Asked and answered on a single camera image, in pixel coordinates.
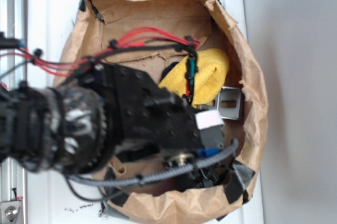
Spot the white plastic lid tray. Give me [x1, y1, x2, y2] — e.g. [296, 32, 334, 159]
[25, 0, 264, 224]

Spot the aluminium extrusion rail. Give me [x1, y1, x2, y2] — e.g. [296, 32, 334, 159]
[0, 0, 28, 224]

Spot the red wire bundle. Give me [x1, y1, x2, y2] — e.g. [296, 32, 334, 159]
[0, 26, 201, 77]

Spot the grey braided cable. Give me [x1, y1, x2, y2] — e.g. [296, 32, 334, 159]
[65, 138, 240, 188]

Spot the metal corner bracket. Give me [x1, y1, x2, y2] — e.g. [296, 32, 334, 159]
[1, 200, 24, 224]

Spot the brown paper bag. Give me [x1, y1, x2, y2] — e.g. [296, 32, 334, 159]
[61, 0, 269, 223]

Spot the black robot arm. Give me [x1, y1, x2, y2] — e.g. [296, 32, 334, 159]
[1, 64, 224, 174]

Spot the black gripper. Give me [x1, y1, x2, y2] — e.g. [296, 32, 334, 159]
[93, 64, 224, 161]

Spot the yellow microfiber cloth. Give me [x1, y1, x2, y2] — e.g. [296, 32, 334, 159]
[158, 48, 230, 108]

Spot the silver metal bracket piece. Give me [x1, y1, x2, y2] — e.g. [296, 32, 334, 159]
[199, 86, 243, 121]

